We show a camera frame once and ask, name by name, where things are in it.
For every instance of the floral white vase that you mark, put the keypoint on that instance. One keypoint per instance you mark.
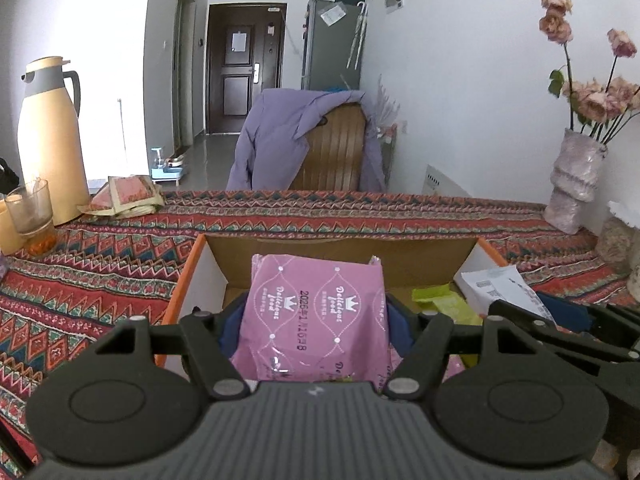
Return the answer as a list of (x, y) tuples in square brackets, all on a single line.
[(633, 282)]

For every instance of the wooden chair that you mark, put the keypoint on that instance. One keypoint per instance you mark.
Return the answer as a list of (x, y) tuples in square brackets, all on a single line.
[(334, 158)]

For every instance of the folded red cloth coasters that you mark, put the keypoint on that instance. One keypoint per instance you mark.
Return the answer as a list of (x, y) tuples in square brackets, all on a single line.
[(125, 197)]

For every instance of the red cardboard pumpkin box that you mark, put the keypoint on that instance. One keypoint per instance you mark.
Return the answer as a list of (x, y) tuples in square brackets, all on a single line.
[(219, 268)]

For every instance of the purple jacket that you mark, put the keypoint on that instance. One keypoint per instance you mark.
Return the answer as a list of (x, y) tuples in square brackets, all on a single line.
[(272, 143)]

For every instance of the green snack pouch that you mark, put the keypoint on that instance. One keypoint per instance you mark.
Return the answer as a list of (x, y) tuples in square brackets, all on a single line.
[(447, 301)]

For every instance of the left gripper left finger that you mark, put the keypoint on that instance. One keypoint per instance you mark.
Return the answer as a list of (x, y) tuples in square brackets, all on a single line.
[(204, 359)]

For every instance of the dried pink roses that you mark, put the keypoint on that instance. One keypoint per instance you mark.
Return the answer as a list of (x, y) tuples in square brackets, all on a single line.
[(601, 100)]

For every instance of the yellow round cup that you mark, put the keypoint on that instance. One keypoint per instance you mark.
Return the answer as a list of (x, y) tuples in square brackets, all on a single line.
[(10, 241)]

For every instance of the patterned red tablecloth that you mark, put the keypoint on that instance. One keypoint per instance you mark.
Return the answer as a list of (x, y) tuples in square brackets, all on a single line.
[(106, 395)]

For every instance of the grey refrigerator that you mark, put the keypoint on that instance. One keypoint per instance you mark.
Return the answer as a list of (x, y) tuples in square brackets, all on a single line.
[(333, 44)]

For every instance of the dark brown door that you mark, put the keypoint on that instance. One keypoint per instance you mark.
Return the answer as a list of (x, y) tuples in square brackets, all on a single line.
[(244, 57)]

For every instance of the white snack packet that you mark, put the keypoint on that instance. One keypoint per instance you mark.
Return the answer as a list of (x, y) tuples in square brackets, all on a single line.
[(482, 288)]

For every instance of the glass cup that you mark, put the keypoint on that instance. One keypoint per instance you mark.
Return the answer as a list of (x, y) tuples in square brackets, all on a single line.
[(30, 208)]

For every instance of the pink textured vase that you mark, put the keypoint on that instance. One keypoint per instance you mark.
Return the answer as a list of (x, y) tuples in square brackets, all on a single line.
[(574, 177)]

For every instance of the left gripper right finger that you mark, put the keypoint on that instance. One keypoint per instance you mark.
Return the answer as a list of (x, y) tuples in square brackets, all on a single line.
[(421, 340)]

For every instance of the clear jar with lid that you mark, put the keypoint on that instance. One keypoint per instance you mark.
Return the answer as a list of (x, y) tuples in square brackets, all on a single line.
[(618, 242)]

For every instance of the beige thermos jug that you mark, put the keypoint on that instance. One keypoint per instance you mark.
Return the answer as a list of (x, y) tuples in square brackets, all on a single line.
[(48, 136)]

